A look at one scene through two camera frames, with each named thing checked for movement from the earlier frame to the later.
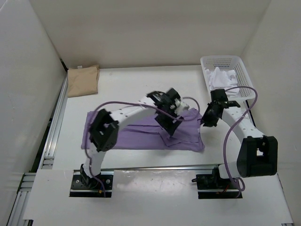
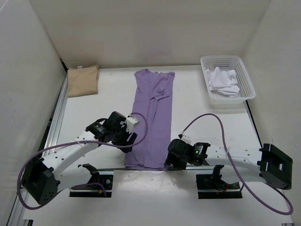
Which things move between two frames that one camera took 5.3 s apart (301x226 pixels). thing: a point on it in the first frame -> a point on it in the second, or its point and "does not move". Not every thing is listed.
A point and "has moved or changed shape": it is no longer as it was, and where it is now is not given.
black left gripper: [169, 126] -> [127, 134]
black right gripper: [204, 119] -> [170, 159]
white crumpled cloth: [219, 80] does not move
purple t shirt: [144, 133] has moved or changed shape
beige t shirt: [83, 81] does not move
